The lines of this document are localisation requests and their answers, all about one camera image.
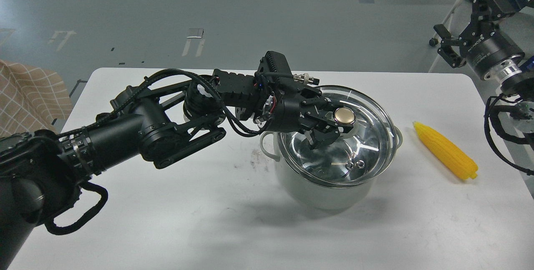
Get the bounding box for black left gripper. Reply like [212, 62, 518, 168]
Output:
[265, 88, 357, 149]

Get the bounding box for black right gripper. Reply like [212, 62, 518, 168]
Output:
[433, 0, 525, 80]

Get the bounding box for glass pot lid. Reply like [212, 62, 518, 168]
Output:
[274, 85, 403, 188]

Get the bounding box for yellow corn cob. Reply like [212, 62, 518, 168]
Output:
[413, 121, 479, 180]

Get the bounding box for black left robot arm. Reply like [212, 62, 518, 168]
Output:
[0, 51, 355, 270]

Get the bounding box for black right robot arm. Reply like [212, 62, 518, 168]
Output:
[429, 0, 533, 175]

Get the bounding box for grey steel cooking pot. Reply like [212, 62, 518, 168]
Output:
[260, 132, 381, 210]

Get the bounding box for beige checkered cloth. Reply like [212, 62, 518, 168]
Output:
[0, 60, 73, 137]

